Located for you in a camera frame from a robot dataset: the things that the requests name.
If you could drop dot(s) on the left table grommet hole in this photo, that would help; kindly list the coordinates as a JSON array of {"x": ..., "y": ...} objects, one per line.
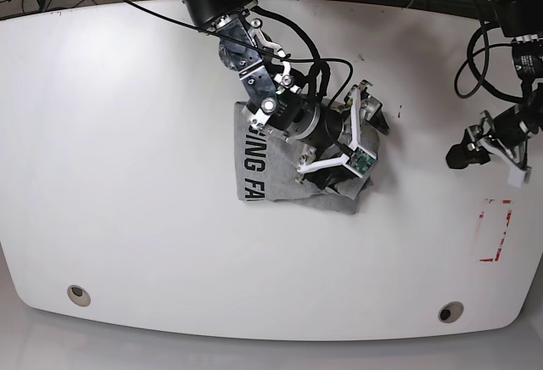
[{"x": 78, "y": 296}]

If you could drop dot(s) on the red tape marking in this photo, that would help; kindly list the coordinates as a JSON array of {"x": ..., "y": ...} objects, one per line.
[{"x": 493, "y": 223}]

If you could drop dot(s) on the grey T-shirt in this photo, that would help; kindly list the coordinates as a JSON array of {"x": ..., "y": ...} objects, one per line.
[{"x": 266, "y": 170}]

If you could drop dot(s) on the table grommet hole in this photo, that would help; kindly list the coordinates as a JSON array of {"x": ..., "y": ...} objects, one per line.
[
  {"x": 78, "y": 296},
  {"x": 451, "y": 312}
]

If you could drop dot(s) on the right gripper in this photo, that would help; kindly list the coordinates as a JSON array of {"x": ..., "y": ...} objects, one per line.
[{"x": 329, "y": 132}]

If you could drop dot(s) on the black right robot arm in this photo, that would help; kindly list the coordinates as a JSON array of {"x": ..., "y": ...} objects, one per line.
[{"x": 262, "y": 65}]

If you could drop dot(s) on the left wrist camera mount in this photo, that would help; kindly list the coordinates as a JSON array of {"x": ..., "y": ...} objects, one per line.
[{"x": 518, "y": 177}]

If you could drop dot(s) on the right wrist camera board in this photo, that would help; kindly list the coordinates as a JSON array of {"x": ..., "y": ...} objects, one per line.
[{"x": 361, "y": 161}]

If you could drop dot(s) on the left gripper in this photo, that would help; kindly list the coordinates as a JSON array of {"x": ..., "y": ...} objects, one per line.
[{"x": 505, "y": 135}]

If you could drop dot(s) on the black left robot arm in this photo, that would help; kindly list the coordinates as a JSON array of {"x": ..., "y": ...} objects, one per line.
[{"x": 521, "y": 21}]

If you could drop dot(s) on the right table grommet hole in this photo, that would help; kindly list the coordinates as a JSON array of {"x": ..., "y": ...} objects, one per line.
[{"x": 451, "y": 312}]

